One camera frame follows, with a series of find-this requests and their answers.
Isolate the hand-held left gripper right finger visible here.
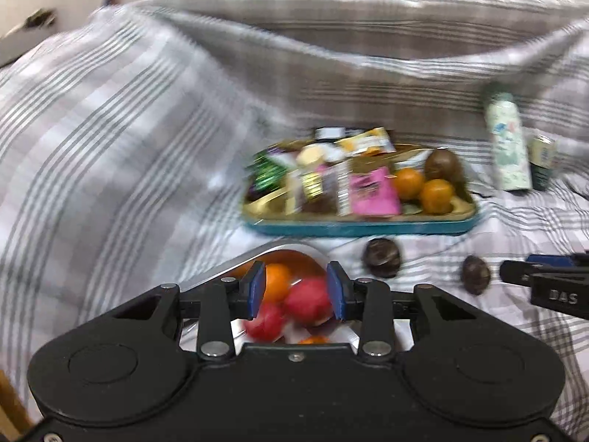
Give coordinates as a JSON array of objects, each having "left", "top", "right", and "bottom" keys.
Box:
[{"left": 325, "top": 260, "right": 477, "bottom": 364}]

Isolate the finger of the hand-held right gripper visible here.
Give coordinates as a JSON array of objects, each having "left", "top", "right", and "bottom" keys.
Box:
[
  {"left": 499, "top": 260, "right": 589, "bottom": 287},
  {"left": 526, "top": 252, "right": 589, "bottom": 268}
]

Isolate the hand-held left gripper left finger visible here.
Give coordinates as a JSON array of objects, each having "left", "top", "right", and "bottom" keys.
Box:
[{"left": 113, "top": 260, "right": 267, "bottom": 361}]

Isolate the red tomato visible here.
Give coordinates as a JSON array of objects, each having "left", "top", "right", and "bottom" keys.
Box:
[
  {"left": 243, "top": 302, "right": 286, "bottom": 343},
  {"left": 282, "top": 277, "right": 335, "bottom": 323}
]

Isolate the stainless steel tray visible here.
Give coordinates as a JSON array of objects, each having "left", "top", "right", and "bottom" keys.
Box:
[{"left": 177, "top": 241, "right": 401, "bottom": 355}]

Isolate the dark wrinkled passion fruit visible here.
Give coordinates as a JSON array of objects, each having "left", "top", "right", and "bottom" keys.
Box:
[
  {"left": 461, "top": 255, "right": 492, "bottom": 295},
  {"left": 362, "top": 238, "right": 402, "bottom": 278}
]

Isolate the teal and gold tin tray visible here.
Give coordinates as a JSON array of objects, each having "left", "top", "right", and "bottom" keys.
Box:
[{"left": 241, "top": 142, "right": 480, "bottom": 237}]

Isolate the small green and white can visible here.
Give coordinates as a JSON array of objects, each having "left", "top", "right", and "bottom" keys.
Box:
[{"left": 529, "top": 134, "right": 558, "bottom": 192}]

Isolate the clear packet of brown snack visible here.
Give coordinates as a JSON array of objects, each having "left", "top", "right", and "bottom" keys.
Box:
[{"left": 286, "top": 165, "right": 351, "bottom": 215}]

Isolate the pink snack packet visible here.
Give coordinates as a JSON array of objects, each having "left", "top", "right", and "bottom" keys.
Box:
[{"left": 349, "top": 167, "right": 402, "bottom": 218}]

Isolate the small orange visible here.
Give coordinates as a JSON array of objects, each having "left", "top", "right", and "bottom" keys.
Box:
[
  {"left": 419, "top": 178, "right": 456, "bottom": 215},
  {"left": 393, "top": 168, "right": 427, "bottom": 201}
]

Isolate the green foil candy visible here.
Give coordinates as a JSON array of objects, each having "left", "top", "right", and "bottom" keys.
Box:
[{"left": 250, "top": 151, "right": 287, "bottom": 193}]

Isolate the cartoon print bottle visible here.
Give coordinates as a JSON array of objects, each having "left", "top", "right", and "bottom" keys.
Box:
[{"left": 483, "top": 83, "right": 534, "bottom": 192}]

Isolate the brown passion fruit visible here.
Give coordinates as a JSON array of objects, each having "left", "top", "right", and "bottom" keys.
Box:
[{"left": 424, "top": 147, "right": 466, "bottom": 187}]

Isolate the round white pastry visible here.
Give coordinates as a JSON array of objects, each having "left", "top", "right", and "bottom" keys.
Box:
[{"left": 296, "top": 144, "right": 330, "bottom": 167}]

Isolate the yellow and white snack packet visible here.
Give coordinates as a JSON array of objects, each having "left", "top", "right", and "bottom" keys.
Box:
[{"left": 335, "top": 127, "right": 397, "bottom": 156}]

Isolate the black box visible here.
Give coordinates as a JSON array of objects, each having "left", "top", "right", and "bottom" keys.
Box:
[{"left": 314, "top": 127, "right": 346, "bottom": 144}]

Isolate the grey plaid blanket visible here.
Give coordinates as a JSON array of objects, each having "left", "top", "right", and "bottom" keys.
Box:
[{"left": 0, "top": 0, "right": 589, "bottom": 429}]

